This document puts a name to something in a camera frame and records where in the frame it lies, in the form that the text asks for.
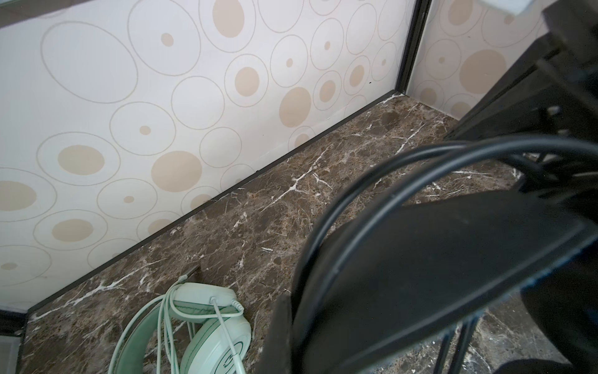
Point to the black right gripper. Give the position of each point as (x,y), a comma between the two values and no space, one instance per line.
(541,116)

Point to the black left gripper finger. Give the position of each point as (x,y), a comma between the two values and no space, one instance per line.
(277,349)

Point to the mint green headphones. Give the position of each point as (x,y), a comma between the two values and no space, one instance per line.
(198,328)

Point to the black blue headphones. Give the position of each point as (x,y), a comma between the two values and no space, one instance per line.
(379,274)

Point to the black vertical frame post right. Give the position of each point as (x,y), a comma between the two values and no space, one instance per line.
(415,32)

